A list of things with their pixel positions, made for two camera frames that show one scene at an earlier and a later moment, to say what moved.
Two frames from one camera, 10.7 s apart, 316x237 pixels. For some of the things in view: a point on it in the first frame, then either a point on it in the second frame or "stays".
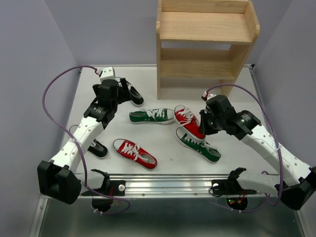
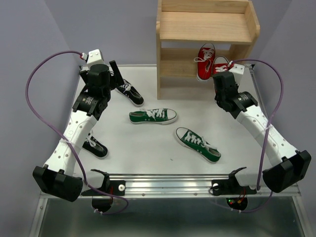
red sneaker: [188, 121] → [220, 64]
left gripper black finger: [126, 92] → [116, 72]
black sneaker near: [97, 149] stays
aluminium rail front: [168, 184] stays
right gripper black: [205, 128] → [217, 95]
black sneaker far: [137, 98] stays
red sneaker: [135, 153] → [206, 55]
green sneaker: [162, 116] stays
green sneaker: [205, 149] stays
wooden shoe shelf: [200, 45] stays
